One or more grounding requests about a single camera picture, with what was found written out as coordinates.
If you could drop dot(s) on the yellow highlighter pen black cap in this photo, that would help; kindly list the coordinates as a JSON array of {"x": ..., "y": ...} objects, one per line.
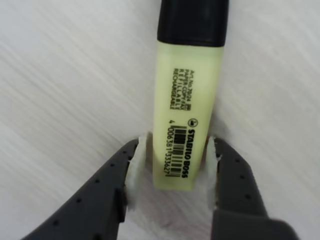
[{"x": 185, "y": 87}]

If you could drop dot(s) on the grey padded gripper finger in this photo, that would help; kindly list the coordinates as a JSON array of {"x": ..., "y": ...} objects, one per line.
[
  {"x": 235, "y": 185},
  {"x": 95, "y": 200}
]

